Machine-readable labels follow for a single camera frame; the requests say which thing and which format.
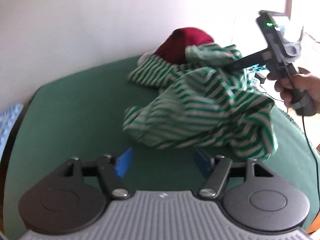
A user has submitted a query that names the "person's right hand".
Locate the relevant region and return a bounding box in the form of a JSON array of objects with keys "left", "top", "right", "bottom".
[{"left": 274, "top": 68, "right": 319, "bottom": 113}]

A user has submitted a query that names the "green bed sheet mattress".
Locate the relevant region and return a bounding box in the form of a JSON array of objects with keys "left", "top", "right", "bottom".
[{"left": 3, "top": 55, "right": 320, "bottom": 235}]

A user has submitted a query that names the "blue white patterned cloth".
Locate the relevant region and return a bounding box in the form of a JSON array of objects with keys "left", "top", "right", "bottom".
[{"left": 0, "top": 103, "right": 23, "bottom": 158}]

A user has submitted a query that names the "dark red knit garment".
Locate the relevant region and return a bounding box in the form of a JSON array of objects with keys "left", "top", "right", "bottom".
[{"left": 153, "top": 27, "right": 214, "bottom": 64}]

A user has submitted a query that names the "black cable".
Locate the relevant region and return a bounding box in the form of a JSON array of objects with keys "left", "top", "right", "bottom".
[{"left": 257, "top": 84, "right": 320, "bottom": 170}]

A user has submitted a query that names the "green white striped garment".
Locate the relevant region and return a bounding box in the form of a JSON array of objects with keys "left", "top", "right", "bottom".
[{"left": 123, "top": 43, "right": 278, "bottom": 159}]

